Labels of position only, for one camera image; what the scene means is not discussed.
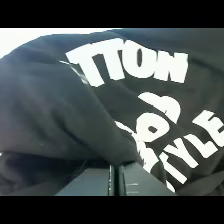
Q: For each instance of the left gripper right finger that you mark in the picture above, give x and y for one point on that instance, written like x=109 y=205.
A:
x=140 y=183

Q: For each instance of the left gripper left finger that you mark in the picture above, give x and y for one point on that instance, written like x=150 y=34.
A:
x=93 y=183

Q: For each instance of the black garment with white print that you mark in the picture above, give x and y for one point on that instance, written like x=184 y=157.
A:
x=100 y=110

